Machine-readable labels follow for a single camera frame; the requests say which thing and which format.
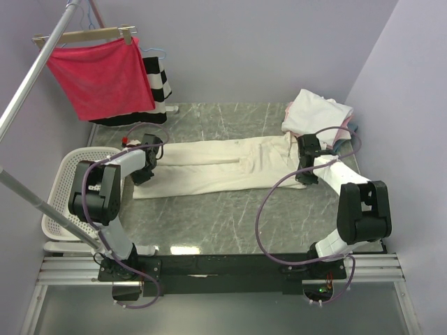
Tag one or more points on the blue wire hanger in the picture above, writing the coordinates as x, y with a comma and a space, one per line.
160, 53

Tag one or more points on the folded white t shirt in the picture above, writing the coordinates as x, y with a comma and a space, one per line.
309, 113

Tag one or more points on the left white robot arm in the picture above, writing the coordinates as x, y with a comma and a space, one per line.
95, 196

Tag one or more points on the folded blue t shirt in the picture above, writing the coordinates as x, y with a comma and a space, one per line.
352, 127

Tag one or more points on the white plastic laundry basket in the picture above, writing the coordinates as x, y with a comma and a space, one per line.
61, 188

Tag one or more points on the silver clothes rack pole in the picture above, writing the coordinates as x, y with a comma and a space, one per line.
37, 66

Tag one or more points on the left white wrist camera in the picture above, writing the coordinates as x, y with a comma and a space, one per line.
128, 143

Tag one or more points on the black white striped cloth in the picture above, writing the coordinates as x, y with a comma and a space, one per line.
160, 91

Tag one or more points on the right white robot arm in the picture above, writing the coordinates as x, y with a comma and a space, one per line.
363, 214

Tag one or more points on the cream white t shirt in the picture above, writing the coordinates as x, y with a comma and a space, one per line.
195, 168

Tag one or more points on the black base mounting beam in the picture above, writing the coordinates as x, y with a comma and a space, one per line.
216, 274

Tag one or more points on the wooden clip hanger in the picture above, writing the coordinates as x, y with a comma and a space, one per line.
124, 31

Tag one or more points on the red hanging towel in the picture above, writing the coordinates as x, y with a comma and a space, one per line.
103, 81

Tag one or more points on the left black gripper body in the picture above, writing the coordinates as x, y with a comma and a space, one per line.
144, 174

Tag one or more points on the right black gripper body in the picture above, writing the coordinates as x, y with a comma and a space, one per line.
306, 178

